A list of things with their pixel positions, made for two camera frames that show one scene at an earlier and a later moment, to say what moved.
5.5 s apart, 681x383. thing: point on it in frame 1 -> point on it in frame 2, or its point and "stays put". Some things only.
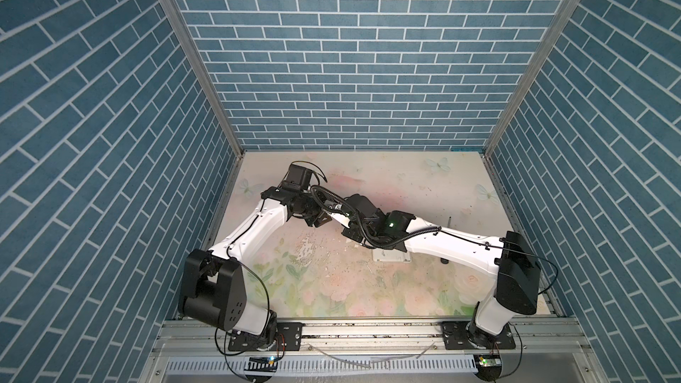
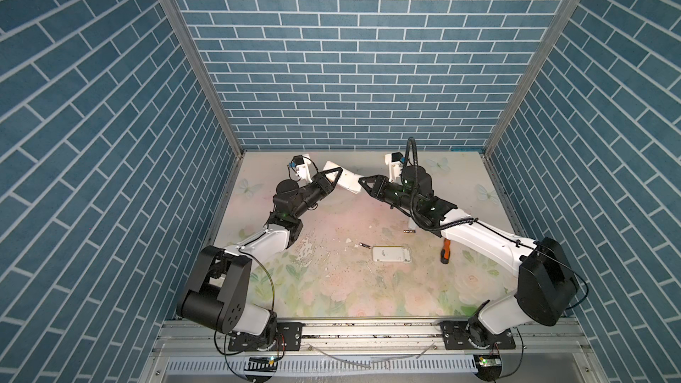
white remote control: x=395 y=255 stays put
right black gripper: x=349 y=234 -> x=382 y=182
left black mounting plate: x=289 y=337 stays put
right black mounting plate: x=455 y=336 stays put
